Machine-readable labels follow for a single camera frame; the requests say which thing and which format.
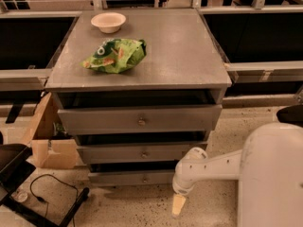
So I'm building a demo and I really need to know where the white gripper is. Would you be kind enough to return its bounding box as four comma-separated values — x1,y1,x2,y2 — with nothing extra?
171,147,207,218

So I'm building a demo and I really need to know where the black office chair right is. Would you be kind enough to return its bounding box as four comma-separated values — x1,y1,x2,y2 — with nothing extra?
276,105,303,127

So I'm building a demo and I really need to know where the white paper bowl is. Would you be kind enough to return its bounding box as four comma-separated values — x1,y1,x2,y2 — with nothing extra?
91,12,126,34

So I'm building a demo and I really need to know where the grey drawer cabinet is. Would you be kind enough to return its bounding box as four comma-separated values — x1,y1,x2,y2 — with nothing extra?
45,9,231,174

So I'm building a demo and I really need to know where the black chair left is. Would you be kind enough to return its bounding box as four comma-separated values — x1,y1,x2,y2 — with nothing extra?
0,143,90,227

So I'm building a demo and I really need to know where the grey bottom drawer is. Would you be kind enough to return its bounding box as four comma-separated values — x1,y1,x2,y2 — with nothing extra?
88,169,174,187

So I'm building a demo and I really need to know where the green chip bag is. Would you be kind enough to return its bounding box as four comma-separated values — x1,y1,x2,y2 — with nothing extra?
81,39,147,74

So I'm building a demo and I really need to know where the cardboard box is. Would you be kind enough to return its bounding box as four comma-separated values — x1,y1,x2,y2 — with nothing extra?
21,93,79,169

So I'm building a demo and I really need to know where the grey drawer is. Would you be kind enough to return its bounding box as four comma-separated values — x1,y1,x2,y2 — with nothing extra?
58,105,222,135
77,141,207,165
88,169,174,187

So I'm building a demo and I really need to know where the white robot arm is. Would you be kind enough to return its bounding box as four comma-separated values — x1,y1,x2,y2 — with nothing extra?
172,122,303,227

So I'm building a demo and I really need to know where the black cable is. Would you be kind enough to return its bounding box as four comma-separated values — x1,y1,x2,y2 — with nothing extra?
28,173,80,227

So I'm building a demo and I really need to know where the round clear lid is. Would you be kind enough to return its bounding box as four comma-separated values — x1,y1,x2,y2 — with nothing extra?
12,191,28,203

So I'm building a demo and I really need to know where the grey middle drawer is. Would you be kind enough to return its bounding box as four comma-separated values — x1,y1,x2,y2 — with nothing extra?
77,141,207,165

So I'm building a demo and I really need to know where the grey top drawer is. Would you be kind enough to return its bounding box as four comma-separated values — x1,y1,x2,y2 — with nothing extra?
58,105,222,135

